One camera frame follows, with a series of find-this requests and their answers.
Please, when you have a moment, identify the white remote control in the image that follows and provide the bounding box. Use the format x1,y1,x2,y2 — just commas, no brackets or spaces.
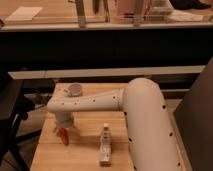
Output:
99,123,111,166

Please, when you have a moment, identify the dark panel at right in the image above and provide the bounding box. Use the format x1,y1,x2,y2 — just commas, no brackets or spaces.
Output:
174,57,213,171

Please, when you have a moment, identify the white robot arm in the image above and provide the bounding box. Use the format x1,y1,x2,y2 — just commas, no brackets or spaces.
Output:
47,78,181,171

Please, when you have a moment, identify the black office chair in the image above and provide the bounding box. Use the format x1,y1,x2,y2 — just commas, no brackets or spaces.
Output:
0,71,41,171

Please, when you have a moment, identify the white paper sheet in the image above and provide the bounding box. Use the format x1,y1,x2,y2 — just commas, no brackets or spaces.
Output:
6,6,42,21

